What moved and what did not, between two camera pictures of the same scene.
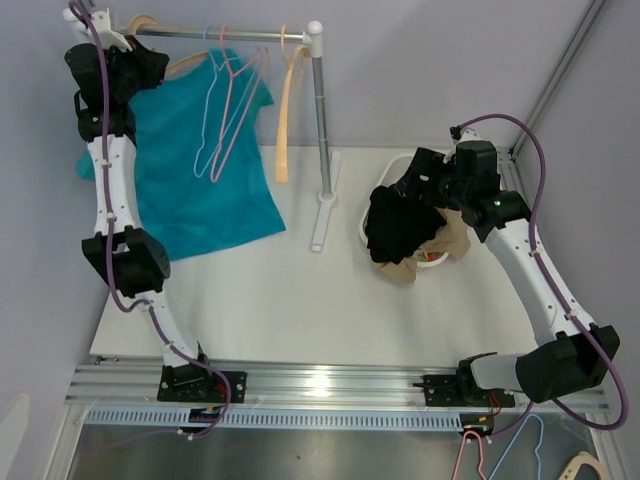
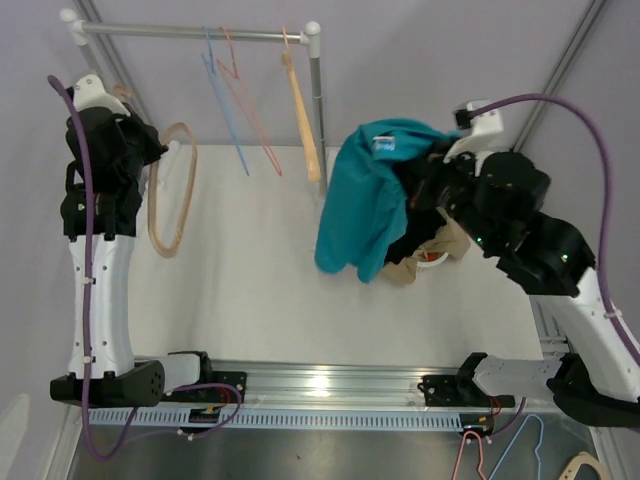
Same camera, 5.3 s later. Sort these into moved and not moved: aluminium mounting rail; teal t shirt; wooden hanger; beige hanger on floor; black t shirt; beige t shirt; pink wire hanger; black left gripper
Moved: wooden hanger; teal t shirt; pink wire hanger; black left gripper
Not moved: beige t shirt; beige hanger on floor; black t shirt; aluminium mounting rail
